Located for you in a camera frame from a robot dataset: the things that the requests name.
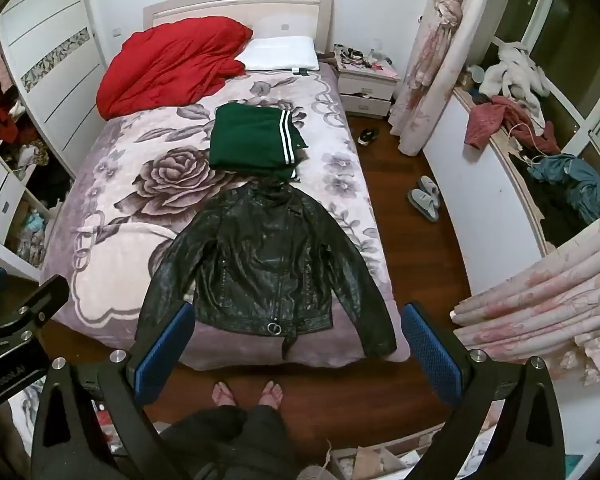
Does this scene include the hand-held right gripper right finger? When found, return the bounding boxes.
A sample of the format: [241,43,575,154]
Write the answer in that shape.
[401,301,566,480]

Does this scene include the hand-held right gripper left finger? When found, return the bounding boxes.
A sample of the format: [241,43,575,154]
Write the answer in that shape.
[30,301,196,480]

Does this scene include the black leather jacket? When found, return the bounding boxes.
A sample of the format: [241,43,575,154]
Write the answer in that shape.
[135,180,398,361]

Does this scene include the pile of pale clothes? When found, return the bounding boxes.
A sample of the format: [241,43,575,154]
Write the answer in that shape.
[10,205,49,267]

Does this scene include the white open wardrobe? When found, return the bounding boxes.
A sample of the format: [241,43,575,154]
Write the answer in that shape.
[0,35,77,282]

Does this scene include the person's left foot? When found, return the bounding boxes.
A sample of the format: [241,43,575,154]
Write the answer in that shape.
[212,381,239,409]

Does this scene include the person's foot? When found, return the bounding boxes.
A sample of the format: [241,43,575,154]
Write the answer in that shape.
[212,381,239,409]
[256,380,285,411]

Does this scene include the person's legs in dark trousers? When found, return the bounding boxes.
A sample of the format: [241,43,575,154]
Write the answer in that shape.
[159,402,292,480]

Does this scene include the person's right foot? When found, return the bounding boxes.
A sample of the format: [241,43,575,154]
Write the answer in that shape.
[256,380,285,411]

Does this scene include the cardboard box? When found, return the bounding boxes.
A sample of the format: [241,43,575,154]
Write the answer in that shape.
[327,442,421,480]

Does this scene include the loose pink floral curtain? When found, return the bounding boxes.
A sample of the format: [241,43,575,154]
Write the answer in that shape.
[450,219,600,381]

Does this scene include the floral purple blanket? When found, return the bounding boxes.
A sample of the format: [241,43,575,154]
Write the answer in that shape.
[42,67,412,368]

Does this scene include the grey slipper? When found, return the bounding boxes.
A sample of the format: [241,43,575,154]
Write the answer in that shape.
[407,187,441,223]
[417,175,441,201]

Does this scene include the black cloth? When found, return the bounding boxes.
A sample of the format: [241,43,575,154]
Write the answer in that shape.
[527,175,590,249]

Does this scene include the green garment with white stripes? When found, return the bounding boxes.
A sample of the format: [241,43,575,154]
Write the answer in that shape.
[209,103,311,182]

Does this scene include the teal cloth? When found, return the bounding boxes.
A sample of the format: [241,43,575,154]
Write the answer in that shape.
[527,154,600,224]

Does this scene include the pink-red cloth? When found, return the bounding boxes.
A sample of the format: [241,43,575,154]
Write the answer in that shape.
[465,96,562,156]

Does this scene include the red quilt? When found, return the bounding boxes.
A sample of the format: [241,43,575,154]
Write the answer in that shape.
[96,16,253,121]

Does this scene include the white nightstand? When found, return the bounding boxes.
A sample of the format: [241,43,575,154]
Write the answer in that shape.
[336,57,400,120]

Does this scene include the white wardrobe sliding door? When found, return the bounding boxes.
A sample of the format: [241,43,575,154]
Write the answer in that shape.
[0,0,107,181]

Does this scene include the white plush toy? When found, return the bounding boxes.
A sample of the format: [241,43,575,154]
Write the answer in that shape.
[480,42,552,127]

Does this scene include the tied pink floral curtain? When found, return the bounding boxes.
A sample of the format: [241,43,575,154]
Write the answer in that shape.
[390,0,481,156]

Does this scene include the nightstand clutter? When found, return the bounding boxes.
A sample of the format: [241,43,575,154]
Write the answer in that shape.
[333,41,396,69]

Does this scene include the white pillow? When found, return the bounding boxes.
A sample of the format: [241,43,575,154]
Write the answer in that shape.
[237,36,321,74]

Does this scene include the beige wooden bed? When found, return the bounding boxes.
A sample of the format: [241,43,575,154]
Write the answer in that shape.
[42,0,412,368]

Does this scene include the white cable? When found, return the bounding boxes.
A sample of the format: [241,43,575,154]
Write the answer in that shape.
[500,121,547,167]

